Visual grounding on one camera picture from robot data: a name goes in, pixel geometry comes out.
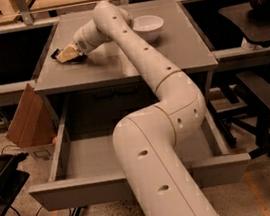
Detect grey cabinet counter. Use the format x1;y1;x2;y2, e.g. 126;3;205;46
35;0;217;95

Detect white ceramic bowl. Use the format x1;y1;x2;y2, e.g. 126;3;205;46
132;15;165;43

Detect grey open top drawer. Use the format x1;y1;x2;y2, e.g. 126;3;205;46
16;69;255;215

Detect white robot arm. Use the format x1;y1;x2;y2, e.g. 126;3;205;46
57;0;219;216

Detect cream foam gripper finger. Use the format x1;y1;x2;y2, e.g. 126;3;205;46
56;43;81;63

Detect brown cardboard box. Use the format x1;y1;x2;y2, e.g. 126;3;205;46
6;84;57;161

